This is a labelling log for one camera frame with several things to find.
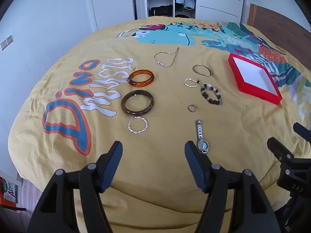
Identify white door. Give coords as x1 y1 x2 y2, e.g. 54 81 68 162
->
89 0 136 32

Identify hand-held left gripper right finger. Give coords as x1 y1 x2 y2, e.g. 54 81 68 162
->
184 141 283 233

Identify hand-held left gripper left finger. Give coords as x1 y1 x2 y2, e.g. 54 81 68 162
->
27 141 123 233

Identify amber resin bangle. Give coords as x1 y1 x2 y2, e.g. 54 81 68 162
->
128 70 155 88

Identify yellow printed blanket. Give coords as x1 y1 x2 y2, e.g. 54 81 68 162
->
11 17 311 224

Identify printed cardboard box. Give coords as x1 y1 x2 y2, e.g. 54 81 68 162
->
0 177 19 204

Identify silver wrist watch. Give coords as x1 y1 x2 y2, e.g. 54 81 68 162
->
196 120 210 154

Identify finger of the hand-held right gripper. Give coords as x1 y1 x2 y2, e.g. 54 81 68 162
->
267 137 295 165
293 123 311 142

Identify brown bead bracelet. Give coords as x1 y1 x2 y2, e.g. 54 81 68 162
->
197 79 223 106

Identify large silver twisted hoop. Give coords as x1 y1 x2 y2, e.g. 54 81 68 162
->
127 117 148 134

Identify brown wooden headboard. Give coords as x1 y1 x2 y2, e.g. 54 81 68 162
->
247 3 311 54

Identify silver chain necklace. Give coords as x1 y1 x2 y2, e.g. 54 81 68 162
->
154 47 180 68

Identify white drawer cabinet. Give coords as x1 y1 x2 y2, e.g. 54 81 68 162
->
196 0 248 25

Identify dark brown bangle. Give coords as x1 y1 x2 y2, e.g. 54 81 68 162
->
121 90 154 116

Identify thin silver bangle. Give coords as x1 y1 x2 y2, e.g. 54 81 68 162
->
193 64 213 76

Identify dark folded clothes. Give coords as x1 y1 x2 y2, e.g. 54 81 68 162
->
149 5 173 17

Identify red jewelry box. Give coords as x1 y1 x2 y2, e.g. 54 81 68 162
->
228 53 283 105

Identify dark cloth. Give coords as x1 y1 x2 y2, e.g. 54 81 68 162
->
274 194 311 233

